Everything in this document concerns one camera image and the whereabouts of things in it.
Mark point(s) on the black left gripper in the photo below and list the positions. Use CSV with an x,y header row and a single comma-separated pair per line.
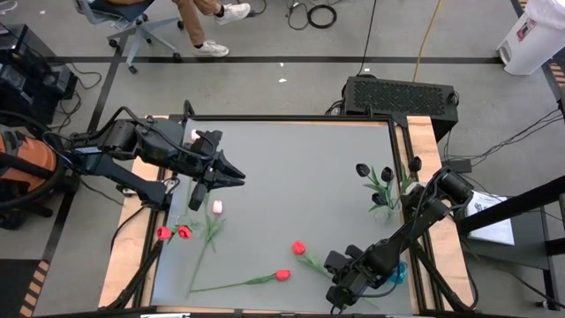
x,y
198,159

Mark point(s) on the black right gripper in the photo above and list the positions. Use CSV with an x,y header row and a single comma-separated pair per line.
x,y
353,269

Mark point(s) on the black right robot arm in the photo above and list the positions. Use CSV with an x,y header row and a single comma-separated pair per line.
x,y
406,234

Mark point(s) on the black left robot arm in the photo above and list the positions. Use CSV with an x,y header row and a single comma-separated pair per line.
x,y
154,146

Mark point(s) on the blue glass vase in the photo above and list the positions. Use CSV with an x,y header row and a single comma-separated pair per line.
x,y
401,274

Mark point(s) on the clear glass vase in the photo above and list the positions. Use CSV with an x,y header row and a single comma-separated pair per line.
x,y
198,226
384,216

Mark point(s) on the white sneaker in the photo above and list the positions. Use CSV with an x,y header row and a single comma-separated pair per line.
x,y
233,12
211,48

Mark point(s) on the white paper booklet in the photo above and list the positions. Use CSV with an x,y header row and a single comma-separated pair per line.
x,y
490,229

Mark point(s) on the black power adapter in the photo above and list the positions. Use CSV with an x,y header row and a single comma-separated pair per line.
x,y
460,166

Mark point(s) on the person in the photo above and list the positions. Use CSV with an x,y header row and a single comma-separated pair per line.
x,y
194,22

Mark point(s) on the black diagonal beam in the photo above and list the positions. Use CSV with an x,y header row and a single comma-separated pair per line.
x,y
507,207

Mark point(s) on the grey side table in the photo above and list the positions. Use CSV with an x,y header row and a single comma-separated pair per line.
x,y
529,247

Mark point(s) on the black perforated computer case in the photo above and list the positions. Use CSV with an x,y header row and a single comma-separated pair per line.
x,y
397,95

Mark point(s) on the orange shop vacuum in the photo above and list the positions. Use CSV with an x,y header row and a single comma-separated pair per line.
x,y
26,154

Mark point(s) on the black electronics rack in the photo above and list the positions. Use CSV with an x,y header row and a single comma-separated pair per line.
x,y
26,75

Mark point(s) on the white bin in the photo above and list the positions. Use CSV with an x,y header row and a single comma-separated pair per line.
x,y
534,40

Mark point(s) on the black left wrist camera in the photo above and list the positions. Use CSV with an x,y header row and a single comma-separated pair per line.
x,y
197,197

